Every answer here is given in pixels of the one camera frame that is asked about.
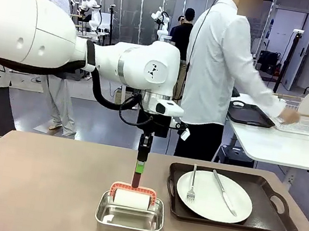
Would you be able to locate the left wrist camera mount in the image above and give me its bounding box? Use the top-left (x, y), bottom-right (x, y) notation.
top-left (167, 118), bottom-right (193, 142)

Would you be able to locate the mannequin with striped shirt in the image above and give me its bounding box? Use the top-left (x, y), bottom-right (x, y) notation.
top-left (7, 0), bottom-right (99, 139)

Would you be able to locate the silver table knife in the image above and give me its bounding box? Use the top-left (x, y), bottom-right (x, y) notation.
top-left (205, 168), bottom-right (245, 218)

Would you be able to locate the pink handled lint roller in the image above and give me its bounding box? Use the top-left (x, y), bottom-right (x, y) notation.
top-left (107, 167), bottom-right (162, 213)

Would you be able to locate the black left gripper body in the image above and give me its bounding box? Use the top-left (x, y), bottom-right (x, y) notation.
top-left (135, 109), bottom-right (172, 139)

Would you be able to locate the black bag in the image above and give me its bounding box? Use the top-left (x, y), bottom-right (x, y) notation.
top-left (256, 49), bottom-right (281, 76)

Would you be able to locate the brown plastic serving tray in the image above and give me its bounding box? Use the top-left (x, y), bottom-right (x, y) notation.
top-left (161, 161), bottom-right (307, 231)
top-left (226, 99), bottom-right (279, 130)

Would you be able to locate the person's right hand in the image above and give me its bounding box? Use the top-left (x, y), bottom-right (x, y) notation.
top-left (277, 106), bottom-right (301, 127)

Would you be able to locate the person's right forearm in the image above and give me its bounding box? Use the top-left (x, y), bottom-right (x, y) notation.
top-left (246, 75), bottom-right (290, 119)

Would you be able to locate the person in white shirt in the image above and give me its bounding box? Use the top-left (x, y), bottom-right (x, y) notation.
top-left (169, 0), bottom-right (304, 173)

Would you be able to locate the black box under table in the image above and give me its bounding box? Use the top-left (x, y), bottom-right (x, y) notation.
top-left (214, 143), bottom-right (256, 169)

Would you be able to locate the silver fork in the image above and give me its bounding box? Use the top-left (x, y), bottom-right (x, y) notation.
top-left (185, 162), bottom-right (202, 204)

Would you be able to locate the person in black cap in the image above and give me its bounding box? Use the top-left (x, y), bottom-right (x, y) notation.
top-left (159, 5), bottom-right (197, 103)

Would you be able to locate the thick black left arm hose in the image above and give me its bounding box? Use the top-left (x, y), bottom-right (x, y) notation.
top-left (0, 46), bottom-right (139, 115)

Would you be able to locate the black tripod stand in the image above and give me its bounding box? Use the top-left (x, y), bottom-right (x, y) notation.
top-left (272, 26), bottom-right (305, 96)

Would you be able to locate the thin black left camera cable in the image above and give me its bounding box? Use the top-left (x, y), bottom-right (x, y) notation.
top-left (116, 91), bottom-right (158, 130)

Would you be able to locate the white side table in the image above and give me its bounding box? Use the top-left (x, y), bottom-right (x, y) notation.
top-left (217, 91), bottom-right (309, 189)

